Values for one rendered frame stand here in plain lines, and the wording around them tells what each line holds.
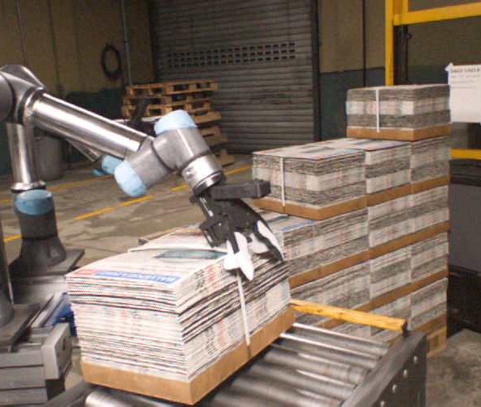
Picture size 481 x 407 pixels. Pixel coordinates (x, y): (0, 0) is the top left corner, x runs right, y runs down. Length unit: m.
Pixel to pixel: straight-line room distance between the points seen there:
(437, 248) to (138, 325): 2.00
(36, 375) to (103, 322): 0.45
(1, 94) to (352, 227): 1.50
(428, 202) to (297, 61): 6.92
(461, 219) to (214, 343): 2.42
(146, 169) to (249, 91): 8.87
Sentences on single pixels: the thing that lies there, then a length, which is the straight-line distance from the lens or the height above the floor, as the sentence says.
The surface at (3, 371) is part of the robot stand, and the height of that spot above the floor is 0.71.
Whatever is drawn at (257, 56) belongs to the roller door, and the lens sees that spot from 9.88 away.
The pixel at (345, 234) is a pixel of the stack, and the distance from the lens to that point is 2.35.
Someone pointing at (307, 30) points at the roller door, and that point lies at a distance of 9.42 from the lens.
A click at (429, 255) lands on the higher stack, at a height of 0.52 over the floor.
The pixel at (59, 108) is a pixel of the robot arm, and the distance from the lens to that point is 1.36.
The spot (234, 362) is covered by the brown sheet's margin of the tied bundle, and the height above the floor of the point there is 0.85.
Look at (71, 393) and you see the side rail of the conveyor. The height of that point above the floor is 0.80.
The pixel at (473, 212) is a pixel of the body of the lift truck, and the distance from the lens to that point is 3.32.
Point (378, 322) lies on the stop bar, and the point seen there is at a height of 0.81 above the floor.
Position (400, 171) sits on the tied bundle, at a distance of 2.56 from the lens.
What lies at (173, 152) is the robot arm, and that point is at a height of 1.25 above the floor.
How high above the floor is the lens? 1.40
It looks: 13 degrees down
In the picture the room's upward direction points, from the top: 3 degrees counter-clockwise
